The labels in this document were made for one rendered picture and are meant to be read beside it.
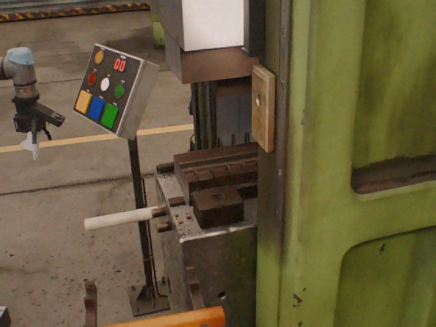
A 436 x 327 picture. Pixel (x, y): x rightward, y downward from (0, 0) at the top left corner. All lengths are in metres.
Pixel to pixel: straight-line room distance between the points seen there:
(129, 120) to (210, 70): 0.58
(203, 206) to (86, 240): 1.70
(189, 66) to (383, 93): 0.47
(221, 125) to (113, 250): 1.37
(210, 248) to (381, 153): 0.50
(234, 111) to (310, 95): 0.72
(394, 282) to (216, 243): 0.47
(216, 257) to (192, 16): 0.62
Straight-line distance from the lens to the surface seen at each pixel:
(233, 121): 1.60
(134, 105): 1.74
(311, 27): 0.85
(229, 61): 1.24
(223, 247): 1.31
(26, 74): 1.65
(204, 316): 0.95
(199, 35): 1.15
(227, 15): 1.16
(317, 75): 0.88
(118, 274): 2.61
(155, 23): 6.47
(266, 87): 1.01
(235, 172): 1.38
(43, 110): 1.69
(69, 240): 2.92
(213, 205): 1.26
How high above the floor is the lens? 1.67
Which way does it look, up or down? 27 degrees down
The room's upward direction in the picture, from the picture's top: 2 degrees counter-clockwise
